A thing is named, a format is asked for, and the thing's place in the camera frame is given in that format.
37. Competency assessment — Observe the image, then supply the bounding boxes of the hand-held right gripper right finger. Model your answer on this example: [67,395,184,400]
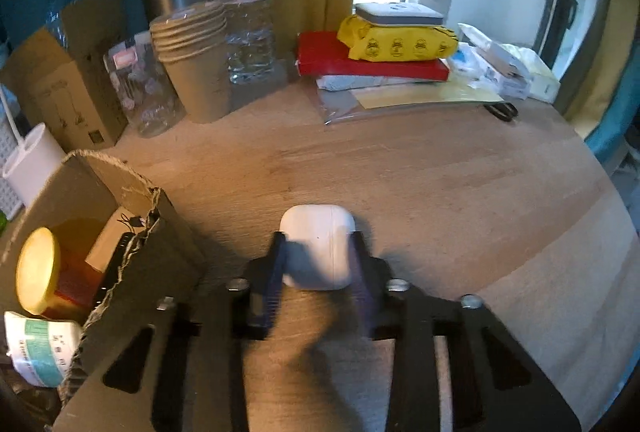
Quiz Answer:
[350,229,583,432]

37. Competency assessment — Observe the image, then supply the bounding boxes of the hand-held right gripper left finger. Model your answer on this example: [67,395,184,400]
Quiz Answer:
[52,232,288,432]

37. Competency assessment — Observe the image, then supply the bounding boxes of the white earbuds case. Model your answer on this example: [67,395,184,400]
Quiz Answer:
[279,204,357,291]

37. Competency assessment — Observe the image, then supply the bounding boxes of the cardboard box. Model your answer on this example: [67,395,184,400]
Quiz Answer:
[0,149,208,408]

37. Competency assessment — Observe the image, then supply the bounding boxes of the red jar with yellow lid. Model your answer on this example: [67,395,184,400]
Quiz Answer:
[15,227,103,317]

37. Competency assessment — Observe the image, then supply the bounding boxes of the white pill bottle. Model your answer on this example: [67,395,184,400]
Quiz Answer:
[4,311,83,388]

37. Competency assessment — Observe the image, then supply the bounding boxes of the clear folder with yellow paper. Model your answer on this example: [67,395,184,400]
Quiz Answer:
[316,74,505,125]

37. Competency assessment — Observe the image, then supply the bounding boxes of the white plastic mailer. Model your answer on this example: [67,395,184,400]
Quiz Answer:
[316,74,441,92]

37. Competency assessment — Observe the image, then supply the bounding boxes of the stack of brown paper cups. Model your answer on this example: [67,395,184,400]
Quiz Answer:
[149,2,232,125]

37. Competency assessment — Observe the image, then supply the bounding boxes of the black scissors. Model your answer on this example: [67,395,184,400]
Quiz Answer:
[484,100,520,123]

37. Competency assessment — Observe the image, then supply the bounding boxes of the patterned glass jar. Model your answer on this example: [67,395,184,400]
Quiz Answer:
[102,34,187,137]

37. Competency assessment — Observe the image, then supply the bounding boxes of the red book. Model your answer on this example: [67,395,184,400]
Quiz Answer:
[296,30,451,82]

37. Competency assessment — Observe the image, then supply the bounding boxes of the yellow wet wipes pack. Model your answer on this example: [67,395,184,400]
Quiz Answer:
[336,15,460,61]

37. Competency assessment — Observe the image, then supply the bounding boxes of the white desk lamp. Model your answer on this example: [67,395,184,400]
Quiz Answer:
[0,84,66,207]

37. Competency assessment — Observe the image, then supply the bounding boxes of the white flat device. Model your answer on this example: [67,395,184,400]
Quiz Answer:
[354,2,445,27]

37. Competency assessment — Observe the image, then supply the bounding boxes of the pale yellow tissue box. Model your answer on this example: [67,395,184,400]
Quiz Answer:
[500,42,562,102]

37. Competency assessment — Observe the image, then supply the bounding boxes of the brown cardboard lamp packaging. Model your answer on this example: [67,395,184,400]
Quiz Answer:
[0,0,128,150]

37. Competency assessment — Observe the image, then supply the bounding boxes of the white woven plastic basket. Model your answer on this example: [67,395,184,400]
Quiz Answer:
[0,114,23,220]

